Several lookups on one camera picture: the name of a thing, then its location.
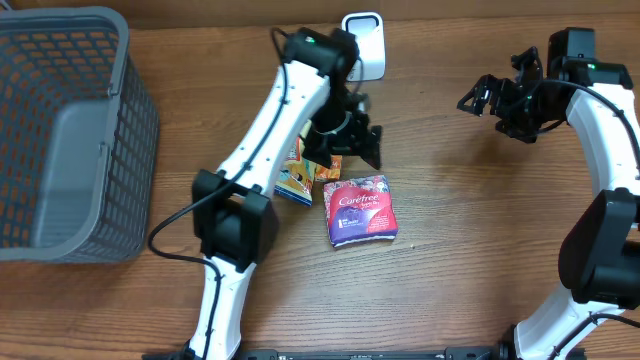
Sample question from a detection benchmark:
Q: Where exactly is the orange small packet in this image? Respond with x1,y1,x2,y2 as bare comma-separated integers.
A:
314,155,343,182

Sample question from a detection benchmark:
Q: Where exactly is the red purple Carefree pack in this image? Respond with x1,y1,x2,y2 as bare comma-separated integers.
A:
323,175,398,248

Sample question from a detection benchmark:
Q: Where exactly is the yellow snack chip bag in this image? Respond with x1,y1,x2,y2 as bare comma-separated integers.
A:
274,121,317,207

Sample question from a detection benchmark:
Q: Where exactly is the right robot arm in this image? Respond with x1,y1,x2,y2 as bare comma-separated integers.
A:
457,27,639,360

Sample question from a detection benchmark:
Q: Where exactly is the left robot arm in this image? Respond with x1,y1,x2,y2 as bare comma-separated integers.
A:
183,27,382,359

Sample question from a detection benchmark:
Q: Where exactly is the white barcode scanner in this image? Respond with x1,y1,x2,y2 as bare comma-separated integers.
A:
341,12,386,82

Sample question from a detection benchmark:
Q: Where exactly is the grey plastic mesh basket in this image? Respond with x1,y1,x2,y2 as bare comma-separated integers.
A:
1,6,159,263

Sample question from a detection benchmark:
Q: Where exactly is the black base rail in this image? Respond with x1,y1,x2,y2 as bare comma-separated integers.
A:
142,347,587,360

